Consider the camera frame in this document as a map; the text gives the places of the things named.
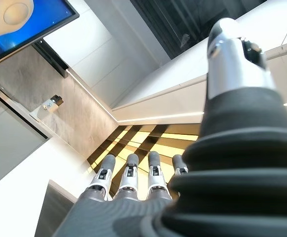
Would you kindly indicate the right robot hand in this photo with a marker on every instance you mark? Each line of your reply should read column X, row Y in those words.
column 242, row 160

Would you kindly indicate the white upper cabinet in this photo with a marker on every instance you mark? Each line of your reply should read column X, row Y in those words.
column 170, row 98

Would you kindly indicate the black glass panel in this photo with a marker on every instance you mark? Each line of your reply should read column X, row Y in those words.
column 170, row 22

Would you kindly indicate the small wall bracket camera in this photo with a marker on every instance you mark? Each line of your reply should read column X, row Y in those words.
column 52, row 103

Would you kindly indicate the black monitor mount bar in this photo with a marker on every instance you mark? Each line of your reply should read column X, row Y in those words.
column 51, row 59

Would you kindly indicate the blue screen wall monitor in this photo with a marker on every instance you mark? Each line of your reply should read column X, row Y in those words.
column 49, row 17

